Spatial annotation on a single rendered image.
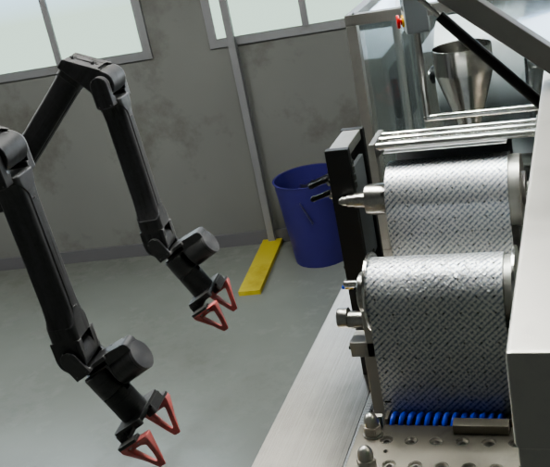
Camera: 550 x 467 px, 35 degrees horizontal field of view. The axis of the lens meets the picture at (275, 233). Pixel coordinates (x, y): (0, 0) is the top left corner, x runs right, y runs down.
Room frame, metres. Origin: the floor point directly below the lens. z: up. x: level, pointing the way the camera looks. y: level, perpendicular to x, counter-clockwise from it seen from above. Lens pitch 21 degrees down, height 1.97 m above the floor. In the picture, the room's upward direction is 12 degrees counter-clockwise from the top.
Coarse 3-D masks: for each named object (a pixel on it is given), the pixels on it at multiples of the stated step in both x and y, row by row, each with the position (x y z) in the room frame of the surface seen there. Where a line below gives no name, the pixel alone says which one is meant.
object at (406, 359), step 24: (384, 336) 1.39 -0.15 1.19; (408, 336) 1.37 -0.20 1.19; (432, 336) 1.36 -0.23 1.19; (456, 336) 1.34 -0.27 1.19; (480, 336) 1.33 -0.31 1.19; (504, 336) 1.31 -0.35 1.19; (384, 360) 1.39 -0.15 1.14; (408, 360) 1.38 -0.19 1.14; (432, 360) 1.36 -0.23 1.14; (456, 360) 1.34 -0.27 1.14; (480, 360) 1.33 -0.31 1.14; (504, 360) 1.31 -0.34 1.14; (384, 384) 1.39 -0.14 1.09; (408, 384) 1.38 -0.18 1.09; (432, 384) 1.36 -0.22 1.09; (456, 384) 1.35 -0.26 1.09; (480, 384) 1.33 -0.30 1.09; (504, 384) 1.32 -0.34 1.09; (384, 408) 1.40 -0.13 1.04; (408, 408) 1.38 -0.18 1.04; (432, 408) 1.36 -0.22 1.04; (456, 408) 1.35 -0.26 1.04; (480, 408) 1.33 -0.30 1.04; (504, 408) 1.32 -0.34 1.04
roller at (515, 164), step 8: (512, 160) 1.58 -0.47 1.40; (520, 160) 1.61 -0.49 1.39; (512, 168) 1.56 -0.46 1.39; (520, 168) 1.59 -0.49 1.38; (512, 176) 1.55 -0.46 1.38; (520, 176) 1.58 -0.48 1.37; (512, 184) 1.54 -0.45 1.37; (520, 184) 1.56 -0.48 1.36; (512, 192) 1.54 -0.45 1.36; (520, 192) 1.55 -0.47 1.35; (512, 200) 1.53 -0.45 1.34; (520, 200) 1.53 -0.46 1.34; (512, 208) 1.54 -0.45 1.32; (520, 208) 1.53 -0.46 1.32; (512, 216) 1.54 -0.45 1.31; (520, 216) 1.54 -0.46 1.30; (512, 224) 1.56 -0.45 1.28; (520, 224) 1.56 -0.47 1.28
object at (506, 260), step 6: (504, 258) 1.37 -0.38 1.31; (510, 258) 1.36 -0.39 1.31; (504, 264) 1.35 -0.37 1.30; (510, 264) 1.35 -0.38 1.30; (504, 270) 1.34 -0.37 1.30; (510, 270) 1.34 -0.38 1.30; (504, 276) 1.33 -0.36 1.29; (510, 276) 1.33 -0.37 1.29; (504, 282) 1.33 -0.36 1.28; (510, 282) 1.32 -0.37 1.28; (504, 288) 1.32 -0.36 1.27; (510, 288) 1.32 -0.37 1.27; (504, 294) 1.32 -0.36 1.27; (510, 294) 1.31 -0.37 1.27; (504, 300) 1.32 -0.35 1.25; (510, 300) 1.31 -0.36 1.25; (510, 306) 1.31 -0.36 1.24; (510, 312) 1.32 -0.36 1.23
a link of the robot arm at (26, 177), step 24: (0, 168) 1.39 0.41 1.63; (24, 168) 1.46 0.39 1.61; (0, 192) 1.42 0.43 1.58; (24, 192) 1.42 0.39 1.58; (24, 216) 1.42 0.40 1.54; (24, 240) 1.42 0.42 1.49; (48, 240) 1.43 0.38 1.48; (24, 264) 1.43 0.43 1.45; (48, 264) 1.42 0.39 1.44; (48, 288) 1.42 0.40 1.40; (72, 288) 1.45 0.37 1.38; (48, 312) 1.42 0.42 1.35; (72, 312) 1.42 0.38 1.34; (72, 336) 1.40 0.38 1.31; (96, 336) 1.46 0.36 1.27
